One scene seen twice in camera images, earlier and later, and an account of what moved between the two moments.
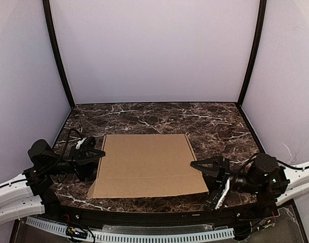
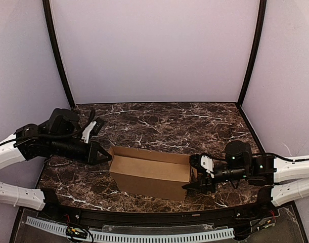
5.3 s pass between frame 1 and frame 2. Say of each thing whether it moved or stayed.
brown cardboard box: moved
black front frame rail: stayed
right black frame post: stayed
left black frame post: stayed
